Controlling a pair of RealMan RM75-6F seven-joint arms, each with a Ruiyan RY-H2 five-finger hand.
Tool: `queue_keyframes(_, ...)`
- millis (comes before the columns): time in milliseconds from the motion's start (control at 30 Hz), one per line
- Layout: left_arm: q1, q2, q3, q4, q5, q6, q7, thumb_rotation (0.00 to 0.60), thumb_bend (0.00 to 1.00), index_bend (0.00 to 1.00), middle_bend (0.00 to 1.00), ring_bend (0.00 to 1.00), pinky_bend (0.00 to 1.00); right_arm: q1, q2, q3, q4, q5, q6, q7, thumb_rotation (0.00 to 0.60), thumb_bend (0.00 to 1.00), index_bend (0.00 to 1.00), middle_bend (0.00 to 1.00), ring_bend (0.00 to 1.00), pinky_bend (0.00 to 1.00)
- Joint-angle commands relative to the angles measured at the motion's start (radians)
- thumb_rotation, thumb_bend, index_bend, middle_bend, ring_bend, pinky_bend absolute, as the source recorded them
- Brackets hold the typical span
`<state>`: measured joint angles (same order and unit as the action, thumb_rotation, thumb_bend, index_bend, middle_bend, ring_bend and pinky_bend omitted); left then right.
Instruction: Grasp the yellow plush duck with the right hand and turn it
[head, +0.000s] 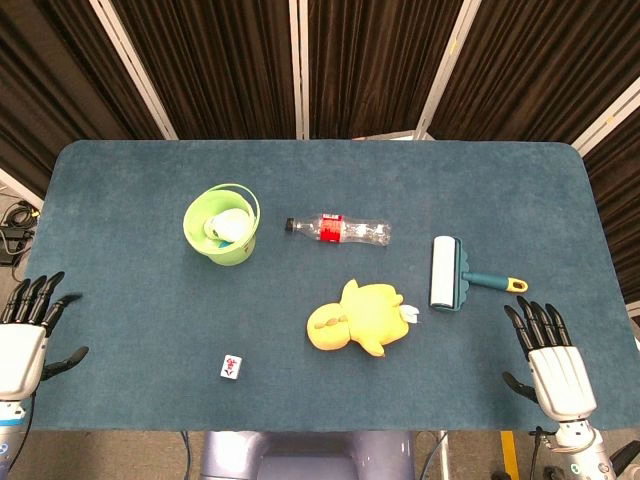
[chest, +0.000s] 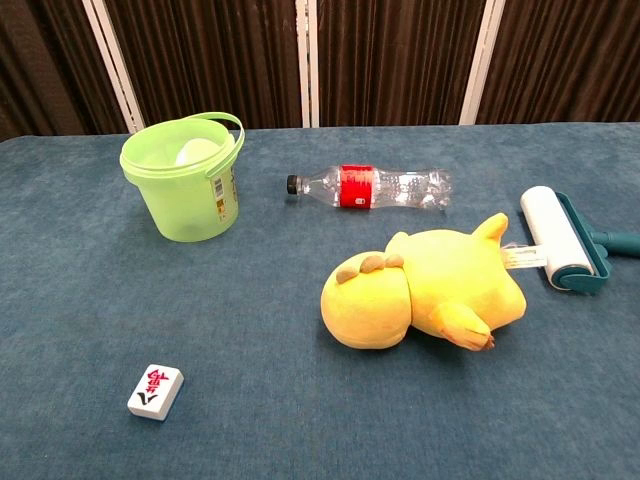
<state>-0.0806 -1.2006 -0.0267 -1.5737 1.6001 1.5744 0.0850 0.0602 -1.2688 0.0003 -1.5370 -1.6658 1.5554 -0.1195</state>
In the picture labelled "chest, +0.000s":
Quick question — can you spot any yellow plush toy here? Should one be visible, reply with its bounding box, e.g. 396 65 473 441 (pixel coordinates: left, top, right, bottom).
319 212 549 354

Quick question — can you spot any clear plastic bottle red label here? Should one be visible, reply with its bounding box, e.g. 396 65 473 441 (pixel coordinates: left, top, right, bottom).
285 163 454 214

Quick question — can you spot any teal table cloth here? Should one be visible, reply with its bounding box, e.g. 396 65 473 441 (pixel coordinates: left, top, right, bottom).
0 121 640 480

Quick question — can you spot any pale green white round item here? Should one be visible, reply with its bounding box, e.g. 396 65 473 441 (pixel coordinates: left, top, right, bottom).
174 138 224 169

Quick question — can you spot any dark brown curtain panel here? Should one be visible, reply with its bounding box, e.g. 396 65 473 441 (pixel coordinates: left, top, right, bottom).
104 0 304 132
317 0 487 128
0 0 130 144
477 0 640 125

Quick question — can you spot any white mahjong tile red print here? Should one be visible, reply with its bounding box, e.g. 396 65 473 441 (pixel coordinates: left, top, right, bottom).
126 363 185 424

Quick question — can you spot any teal lint roller white roll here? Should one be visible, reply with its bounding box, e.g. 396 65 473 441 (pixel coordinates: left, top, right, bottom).
518 185 640 296

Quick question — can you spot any green plastic bucket with handle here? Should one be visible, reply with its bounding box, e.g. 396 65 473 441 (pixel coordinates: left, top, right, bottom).
118 110 246 245

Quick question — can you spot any white partition post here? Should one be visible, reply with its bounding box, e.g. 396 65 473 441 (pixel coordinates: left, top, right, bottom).
81 0 147 135
298 0 321 129
458 0 507 126

